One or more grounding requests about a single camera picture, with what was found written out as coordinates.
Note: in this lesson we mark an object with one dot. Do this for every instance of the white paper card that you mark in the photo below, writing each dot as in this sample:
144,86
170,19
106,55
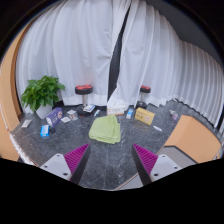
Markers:
71,112

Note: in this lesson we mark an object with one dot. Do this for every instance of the small blue white carton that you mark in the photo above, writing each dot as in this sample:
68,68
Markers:
130,113

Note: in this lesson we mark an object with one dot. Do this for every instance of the small white tube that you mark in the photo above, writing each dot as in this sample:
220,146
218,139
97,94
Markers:
157,128

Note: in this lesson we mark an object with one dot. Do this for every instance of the black stool with red top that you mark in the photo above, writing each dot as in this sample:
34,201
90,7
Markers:
83,89
145,89

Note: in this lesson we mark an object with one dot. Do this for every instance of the pill blister pack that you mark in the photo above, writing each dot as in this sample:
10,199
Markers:
73,117

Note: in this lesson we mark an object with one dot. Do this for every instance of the green towel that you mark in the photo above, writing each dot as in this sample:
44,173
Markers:
105,130

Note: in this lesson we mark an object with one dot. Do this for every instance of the white packet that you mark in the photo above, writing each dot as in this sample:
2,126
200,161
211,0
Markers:
26,123

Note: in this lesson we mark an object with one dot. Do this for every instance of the small blue box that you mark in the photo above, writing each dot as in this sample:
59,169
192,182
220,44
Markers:
44,131

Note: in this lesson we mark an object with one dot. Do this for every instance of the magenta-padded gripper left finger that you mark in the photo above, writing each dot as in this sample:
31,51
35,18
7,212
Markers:
75,159

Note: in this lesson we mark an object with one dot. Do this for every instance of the white medicine card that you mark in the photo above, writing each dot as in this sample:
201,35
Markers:
65,119

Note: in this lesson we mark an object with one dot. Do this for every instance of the white and orange box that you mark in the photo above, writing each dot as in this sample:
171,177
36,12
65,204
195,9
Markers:
116,110

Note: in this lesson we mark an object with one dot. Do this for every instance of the small black round object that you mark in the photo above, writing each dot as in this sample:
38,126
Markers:
52,130

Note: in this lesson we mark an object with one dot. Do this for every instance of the white curtain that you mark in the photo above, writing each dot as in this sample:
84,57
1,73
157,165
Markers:
156,56
73,46

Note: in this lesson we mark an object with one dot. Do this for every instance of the yellow cardboard box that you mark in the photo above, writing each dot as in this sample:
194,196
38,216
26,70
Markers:
144,116

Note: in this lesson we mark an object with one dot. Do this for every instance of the green potted plant, white pot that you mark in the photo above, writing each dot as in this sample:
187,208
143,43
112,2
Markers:
41,91

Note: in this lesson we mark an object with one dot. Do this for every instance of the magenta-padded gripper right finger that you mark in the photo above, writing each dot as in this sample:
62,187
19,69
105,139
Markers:
146,159

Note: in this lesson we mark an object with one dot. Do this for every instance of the white ointment tube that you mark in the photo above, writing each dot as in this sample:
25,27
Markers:
97,112

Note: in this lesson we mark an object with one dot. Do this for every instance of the small purple packet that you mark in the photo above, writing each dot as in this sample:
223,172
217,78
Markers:
174,115

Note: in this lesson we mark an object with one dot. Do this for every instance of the purple cardboard box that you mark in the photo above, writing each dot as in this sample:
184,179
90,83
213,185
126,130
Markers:
54,117

